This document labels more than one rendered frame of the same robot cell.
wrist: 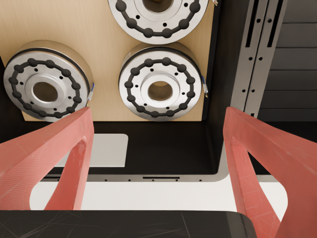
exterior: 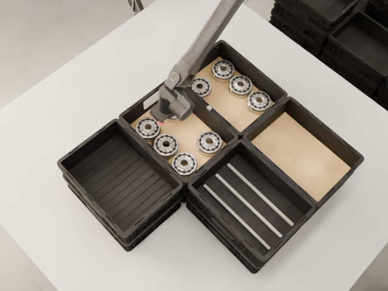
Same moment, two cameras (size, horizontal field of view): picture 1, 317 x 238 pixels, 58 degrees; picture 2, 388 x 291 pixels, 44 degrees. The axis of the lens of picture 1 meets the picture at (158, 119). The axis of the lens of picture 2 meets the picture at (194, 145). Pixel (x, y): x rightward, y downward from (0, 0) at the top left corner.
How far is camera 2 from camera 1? 1.66 m
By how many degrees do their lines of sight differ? 28
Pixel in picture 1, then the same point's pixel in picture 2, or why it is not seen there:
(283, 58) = (123, 157)
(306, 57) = (118, 161)
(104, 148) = (149, 102)
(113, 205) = (103, 65)
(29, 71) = not seen: hidden behind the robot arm
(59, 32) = (178, 123)
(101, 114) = not seen: hidden behind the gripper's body
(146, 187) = (99, 85)
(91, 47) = (169, 125)
